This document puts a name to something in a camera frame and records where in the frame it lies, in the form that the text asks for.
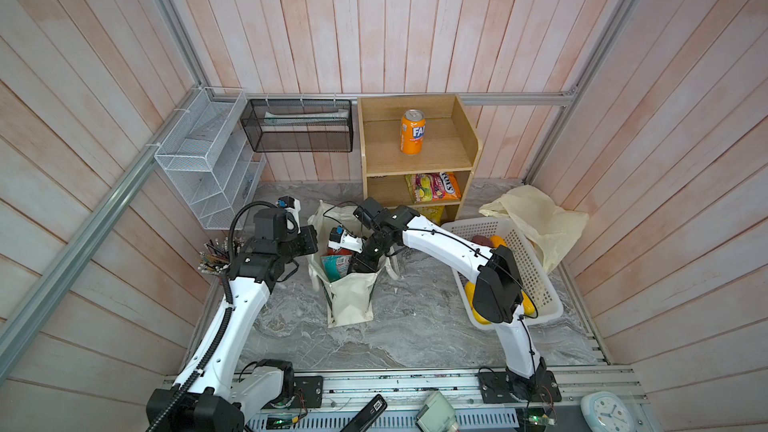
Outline teal snack bag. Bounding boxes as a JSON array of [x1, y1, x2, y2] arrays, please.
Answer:
[[321, 254, 352, 283]]

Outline floral canvas tote bag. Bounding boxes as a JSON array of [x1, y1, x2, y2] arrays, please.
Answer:
[[308, 201, 402, 328]]

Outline yellow bell pepper toy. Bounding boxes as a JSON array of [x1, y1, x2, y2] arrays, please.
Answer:
[[464, 282, 475, 309]]

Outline yellow plastic grocery bag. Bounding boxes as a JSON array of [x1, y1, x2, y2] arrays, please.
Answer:
[[479, 185, 589, 273]]

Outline red cola can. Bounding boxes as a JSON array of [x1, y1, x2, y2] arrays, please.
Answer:
[[326, 247, 354, 256]]

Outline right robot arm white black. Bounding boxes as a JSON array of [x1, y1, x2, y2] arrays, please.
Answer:
[[329, 198, 562, 402]]

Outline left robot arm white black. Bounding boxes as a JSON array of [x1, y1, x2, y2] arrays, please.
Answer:
[[146, 196, 318, 431]]

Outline yellow chips bag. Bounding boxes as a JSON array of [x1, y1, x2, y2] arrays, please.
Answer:
[[419, 205, 445, 225]]

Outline yellow green snack bag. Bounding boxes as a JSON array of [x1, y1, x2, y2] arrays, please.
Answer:
[[405, 173, 444, 203]]

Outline red pen holder with pens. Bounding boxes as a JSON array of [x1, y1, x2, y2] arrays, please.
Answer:
[[198, 240, 230, 275]]

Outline orange snack bag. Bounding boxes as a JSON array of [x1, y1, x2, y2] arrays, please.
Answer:
[[431, 172, 461, 201]]

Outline wooden shelf unit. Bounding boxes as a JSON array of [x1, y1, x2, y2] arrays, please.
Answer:
[[357, 94, 482, 209]]

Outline dark red mangosteen toy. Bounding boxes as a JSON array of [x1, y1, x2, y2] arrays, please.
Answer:
[[471, 235, 494, 248]]

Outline yellow lemon toy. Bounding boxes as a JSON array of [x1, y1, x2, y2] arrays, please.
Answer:
[[471, 308, 490, 325]]

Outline orange Fanta can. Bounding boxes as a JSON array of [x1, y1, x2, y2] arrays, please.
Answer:
[[400, 109, 426, 155]]

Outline black remote handset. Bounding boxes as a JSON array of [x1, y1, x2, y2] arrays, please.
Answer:
[[341, 394, 388, 432]]

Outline orange carrot corn toy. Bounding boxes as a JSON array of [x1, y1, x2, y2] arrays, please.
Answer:
[[521, 291, 538, 319]]

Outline grey small display device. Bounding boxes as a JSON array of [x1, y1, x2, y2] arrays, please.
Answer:
[[416, 390, 459, 432]]

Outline white round clock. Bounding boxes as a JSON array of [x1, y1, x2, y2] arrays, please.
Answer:
[[580, 391, 636, 432]]

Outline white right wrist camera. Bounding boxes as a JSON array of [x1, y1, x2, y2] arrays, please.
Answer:
[[328, 226, 363, 253]]

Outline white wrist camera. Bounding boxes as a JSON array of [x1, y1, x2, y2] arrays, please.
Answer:
[[277, 196, 301, 223], [328, 226, 363, 253]]

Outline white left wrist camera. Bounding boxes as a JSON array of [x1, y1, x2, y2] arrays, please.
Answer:
[[277, 196, 301, 223]]

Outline black mesh wall basket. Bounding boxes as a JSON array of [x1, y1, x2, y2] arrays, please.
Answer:
[[240, 98, 354, 153]]

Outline white wire mesh shelf rack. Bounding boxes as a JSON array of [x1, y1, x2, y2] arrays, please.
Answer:
[[155, 87, 266, 231]]

